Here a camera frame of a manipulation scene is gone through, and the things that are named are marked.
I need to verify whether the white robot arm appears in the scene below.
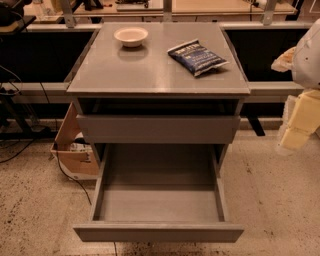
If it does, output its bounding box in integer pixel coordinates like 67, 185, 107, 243
271, 19, 320, 155

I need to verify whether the grey top drawer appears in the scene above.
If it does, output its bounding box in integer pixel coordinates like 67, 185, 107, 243
77, 115, 240, 144

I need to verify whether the black floor cable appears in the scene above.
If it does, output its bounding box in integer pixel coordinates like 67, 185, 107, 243
39, 82, 93, 206

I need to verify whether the white ceramic bowl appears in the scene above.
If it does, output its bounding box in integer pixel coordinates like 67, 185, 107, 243
114, 27, 148, 48

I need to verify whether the cardboard box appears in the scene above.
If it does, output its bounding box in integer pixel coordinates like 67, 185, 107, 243
51, 103, 99, 180

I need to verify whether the wooden background table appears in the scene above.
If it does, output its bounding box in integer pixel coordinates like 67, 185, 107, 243
23, 0, 298, 24

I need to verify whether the grey drawer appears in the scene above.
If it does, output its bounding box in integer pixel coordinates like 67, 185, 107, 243
77, 115, 240, 144
74, 144, 244, 243

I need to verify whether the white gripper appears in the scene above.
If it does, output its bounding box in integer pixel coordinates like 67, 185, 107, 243
271, 47, 320, 151

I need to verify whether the blue chip bag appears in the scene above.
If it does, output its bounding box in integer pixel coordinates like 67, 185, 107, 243
167, 39, 228, 77

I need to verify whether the grey drawer cabinet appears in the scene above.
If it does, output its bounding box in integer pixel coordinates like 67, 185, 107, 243
67, 22, 250, 170

